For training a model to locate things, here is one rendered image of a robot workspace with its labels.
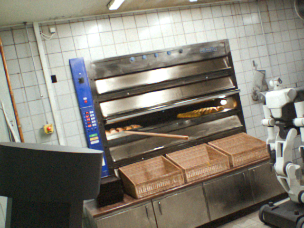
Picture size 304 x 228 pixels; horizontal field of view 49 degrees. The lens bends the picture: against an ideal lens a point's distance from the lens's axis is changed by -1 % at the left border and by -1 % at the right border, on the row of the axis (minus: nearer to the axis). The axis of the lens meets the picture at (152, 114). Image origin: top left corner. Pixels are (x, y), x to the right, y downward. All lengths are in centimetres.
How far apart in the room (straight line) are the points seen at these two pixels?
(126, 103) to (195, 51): 114
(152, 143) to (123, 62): 100
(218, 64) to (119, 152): 172
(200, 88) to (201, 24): 82
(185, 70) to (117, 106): 98
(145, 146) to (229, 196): 112
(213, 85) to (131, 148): 135
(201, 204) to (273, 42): 254
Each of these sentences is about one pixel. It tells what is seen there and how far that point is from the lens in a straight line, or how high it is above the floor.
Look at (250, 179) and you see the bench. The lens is 409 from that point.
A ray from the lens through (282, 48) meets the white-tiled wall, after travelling 521.
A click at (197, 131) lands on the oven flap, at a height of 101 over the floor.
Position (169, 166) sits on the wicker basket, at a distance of 394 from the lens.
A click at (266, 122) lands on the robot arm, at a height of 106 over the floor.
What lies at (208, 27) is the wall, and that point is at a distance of 454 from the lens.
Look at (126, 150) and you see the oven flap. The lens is 394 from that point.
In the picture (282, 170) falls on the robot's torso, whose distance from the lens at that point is 351.
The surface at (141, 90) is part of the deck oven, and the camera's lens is 400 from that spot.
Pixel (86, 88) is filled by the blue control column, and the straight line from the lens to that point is 380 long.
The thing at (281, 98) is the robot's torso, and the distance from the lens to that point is 340.
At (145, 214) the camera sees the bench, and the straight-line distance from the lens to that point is 354.
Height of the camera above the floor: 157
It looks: 3 degrees down
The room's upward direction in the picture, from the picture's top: 12 degrees counter-clockwise
